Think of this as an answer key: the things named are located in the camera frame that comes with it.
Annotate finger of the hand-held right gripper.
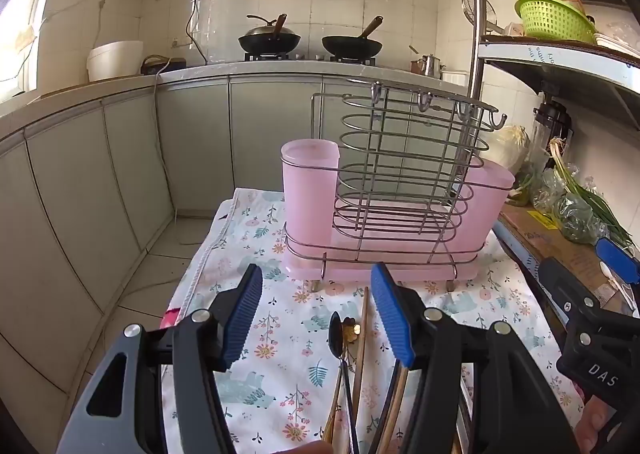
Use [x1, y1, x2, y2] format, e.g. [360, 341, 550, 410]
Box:
[595, 237, 640, 286]
[538, 257, 608, 335]

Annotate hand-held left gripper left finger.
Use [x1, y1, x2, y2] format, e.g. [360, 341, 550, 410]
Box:
[55, 263, 264, 454]

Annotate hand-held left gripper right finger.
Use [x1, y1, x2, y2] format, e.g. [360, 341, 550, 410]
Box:
[370, 262, 581, 454]

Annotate black spoon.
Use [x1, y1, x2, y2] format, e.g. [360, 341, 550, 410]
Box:
[327, 311, 361, 454]

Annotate metal wire rack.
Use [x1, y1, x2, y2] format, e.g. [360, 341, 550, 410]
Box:
[284, 80, 501, 293]

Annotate person's right hand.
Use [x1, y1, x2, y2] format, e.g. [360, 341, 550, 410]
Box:
[574, 395, 617, 454]

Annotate white plastic spoon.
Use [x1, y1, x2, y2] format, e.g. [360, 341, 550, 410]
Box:
[597, 261, 632, 296]

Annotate cardboard box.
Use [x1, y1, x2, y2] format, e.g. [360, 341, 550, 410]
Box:
[497, 204, 640, 321]

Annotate floral tablecloth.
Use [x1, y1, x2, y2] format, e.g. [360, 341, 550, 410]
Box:
[162, 188, 586, 454]

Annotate green onions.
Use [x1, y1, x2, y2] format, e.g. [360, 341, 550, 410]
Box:
[547, 136, 637, 255]

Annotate plastic bag of greens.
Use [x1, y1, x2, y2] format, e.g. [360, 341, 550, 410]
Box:
[529, 168, 612, 246]

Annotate clear vegetable container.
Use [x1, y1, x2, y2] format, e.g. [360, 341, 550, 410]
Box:
[500, 159, 538, 208]

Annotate black blender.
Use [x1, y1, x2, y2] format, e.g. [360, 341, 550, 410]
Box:
[532, 94, 574, 160]

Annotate napa cabbage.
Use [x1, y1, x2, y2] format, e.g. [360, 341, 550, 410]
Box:
[487, 125, 531, 176]

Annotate grey kitchen base cabinets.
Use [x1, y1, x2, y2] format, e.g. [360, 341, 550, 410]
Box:
[0, 61, 476, 410]

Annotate white tray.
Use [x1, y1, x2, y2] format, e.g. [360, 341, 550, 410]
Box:
[592, 31, 640, 61]

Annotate green plastic basket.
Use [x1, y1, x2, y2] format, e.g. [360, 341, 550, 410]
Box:
[515, 0, 598, 42]

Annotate metal kettle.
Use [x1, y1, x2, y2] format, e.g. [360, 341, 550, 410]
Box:
[422, 54, 447, 80]

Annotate black countertop appliance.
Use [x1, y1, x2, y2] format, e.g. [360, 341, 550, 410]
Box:
[141, 55, 188, 76]

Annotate gas stove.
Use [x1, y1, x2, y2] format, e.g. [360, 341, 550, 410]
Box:
[242, 51, 378, 68]

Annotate black wok with lid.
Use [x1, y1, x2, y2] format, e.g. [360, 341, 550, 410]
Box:
[238, 13, 302, 56]

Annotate metal shelf rack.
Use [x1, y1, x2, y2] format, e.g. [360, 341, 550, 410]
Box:
[467, 0, 640, 145]

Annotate white rice cooker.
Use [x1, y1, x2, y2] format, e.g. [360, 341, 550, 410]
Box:
[87, 40, 146, 82]

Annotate metal mesh skimmer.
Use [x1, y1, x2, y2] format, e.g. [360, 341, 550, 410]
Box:
[461, 0, 506, 35]

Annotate window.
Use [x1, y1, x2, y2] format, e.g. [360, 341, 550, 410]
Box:
[0, 0, 66, 105]

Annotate black power cord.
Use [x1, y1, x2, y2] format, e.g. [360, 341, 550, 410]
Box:
[186, 0, 208, 66]

